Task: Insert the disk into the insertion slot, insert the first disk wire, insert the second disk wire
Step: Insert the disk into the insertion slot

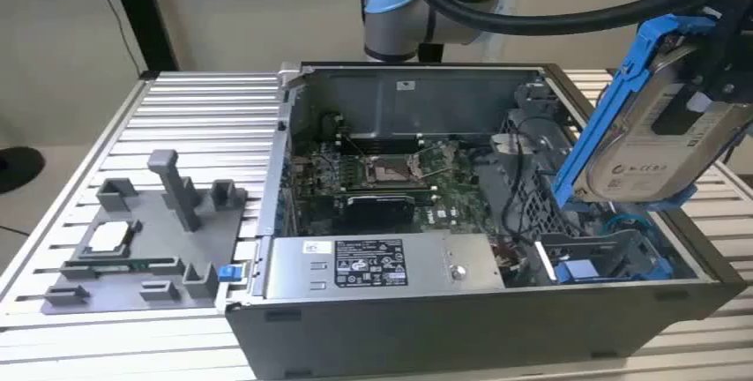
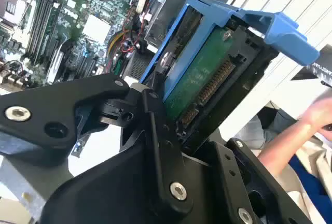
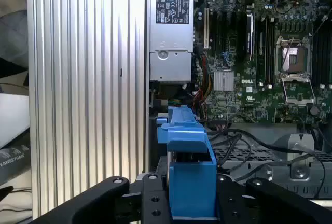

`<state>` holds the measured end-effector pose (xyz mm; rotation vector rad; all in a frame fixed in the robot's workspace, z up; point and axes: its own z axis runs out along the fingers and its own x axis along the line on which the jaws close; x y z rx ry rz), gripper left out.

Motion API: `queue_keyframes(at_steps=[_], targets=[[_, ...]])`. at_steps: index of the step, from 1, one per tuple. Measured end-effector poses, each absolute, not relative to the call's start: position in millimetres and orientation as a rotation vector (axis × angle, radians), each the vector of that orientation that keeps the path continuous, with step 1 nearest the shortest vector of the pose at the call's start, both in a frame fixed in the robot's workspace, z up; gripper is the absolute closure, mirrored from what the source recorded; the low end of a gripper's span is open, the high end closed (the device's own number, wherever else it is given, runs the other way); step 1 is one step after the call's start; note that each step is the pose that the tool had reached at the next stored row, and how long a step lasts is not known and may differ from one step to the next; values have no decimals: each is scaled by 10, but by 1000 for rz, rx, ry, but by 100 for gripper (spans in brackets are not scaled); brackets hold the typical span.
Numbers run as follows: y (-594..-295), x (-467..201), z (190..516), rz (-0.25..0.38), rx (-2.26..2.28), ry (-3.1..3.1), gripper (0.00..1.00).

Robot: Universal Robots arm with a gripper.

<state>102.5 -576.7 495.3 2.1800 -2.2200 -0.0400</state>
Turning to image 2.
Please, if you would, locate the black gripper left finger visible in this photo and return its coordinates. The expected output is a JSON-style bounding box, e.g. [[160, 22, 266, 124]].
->
[[0, 72, 195, 218]]

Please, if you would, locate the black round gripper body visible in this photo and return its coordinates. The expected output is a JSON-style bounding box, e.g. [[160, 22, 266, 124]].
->
[[40, 137, 242, 224]]

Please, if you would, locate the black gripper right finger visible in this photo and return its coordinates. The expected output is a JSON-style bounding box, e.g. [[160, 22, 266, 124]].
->
[[181, 137, 313, 224]]

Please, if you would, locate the hard disk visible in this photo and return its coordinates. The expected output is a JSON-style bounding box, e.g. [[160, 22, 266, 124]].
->
[[139, 0, 320, 155]]

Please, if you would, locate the person's hand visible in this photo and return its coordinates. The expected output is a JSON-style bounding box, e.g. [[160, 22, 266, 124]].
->
[[298, 89, 332, 133]]

